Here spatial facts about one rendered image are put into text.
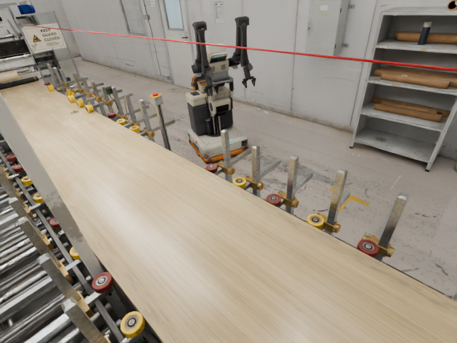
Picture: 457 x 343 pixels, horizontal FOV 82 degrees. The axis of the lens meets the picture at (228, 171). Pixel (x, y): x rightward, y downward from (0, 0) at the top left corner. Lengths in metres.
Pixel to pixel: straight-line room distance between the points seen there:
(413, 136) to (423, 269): 1.94
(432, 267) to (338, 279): 1.53
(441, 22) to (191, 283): 3.39
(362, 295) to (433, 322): 0.22
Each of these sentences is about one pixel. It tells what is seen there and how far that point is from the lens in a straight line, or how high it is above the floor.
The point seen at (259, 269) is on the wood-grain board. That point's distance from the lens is 1.17.
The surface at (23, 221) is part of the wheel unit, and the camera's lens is 1.35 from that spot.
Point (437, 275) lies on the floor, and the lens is 2.62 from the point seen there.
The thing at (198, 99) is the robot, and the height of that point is 0.77.
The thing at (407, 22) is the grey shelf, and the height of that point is 1.40.
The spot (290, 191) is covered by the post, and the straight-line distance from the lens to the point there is 1.50.
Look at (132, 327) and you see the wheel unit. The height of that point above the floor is 0.91.
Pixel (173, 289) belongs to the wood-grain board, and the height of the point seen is 0.90.
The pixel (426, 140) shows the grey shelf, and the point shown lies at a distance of 4.03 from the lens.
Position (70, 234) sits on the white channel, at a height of 1.12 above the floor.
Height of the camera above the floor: 1.87
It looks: 35 degrees down
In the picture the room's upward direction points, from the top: 5 degrees counter-clockwise
